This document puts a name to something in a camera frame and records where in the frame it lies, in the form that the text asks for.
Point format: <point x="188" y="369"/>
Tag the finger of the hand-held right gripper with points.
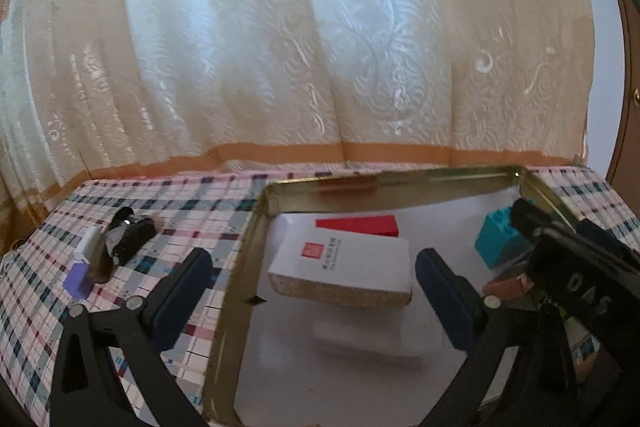
<point x="530" y="219"/>
<point x="605" y="239"/>

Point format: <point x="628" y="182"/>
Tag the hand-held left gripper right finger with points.
<point x="445" y="302"/>

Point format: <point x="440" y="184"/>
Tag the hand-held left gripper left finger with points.
<point x="182" y="297"/>

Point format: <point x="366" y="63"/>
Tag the teal building block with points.
<point x="500" y="237"/>

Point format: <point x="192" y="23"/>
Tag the small brown box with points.
<point x="505" y="287"/>

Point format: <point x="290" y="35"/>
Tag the black hair clip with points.
<point x="135" y="234"/>

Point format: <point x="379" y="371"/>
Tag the gold metal tin box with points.
<point x="450" y="184"/>

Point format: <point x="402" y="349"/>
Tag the purple block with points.
<point x="77" y="279"/>

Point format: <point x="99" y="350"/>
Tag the white USB adapter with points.
<point x="89" y="244"/>

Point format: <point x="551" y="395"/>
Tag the red block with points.
<point x="365" y="226"/>

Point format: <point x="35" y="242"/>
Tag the white paper liner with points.
<point x="350" y="372"/>

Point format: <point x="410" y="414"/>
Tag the brass door knob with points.
<point x="636" y="98"/>

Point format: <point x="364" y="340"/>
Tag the brown wooden door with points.
<point x="631" y="57"/>

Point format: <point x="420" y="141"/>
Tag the cream floral lace curtain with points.
<point x="250" y="32"/>

